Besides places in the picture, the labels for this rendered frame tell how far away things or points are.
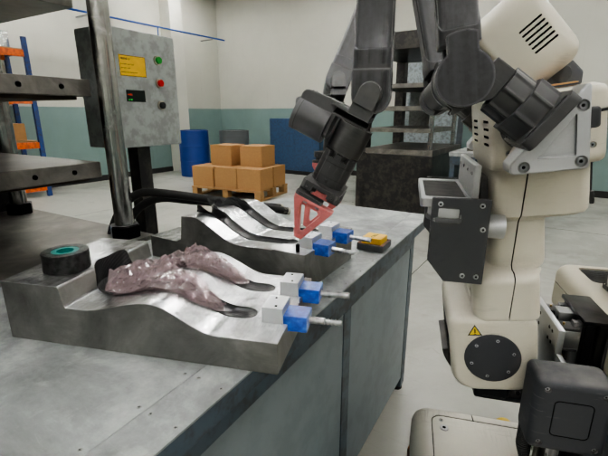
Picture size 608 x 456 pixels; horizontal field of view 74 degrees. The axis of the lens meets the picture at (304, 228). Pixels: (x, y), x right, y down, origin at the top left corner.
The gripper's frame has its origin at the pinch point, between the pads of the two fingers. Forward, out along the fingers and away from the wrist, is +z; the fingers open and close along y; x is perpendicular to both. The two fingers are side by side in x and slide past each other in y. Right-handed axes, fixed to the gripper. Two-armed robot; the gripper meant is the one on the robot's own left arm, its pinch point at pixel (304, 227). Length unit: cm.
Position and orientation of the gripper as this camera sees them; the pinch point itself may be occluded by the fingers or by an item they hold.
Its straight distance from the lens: 70.9
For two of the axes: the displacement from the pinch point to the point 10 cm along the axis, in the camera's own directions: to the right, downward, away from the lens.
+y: -2.3, 2.6, -9.4
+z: -4.3, 8.4, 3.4
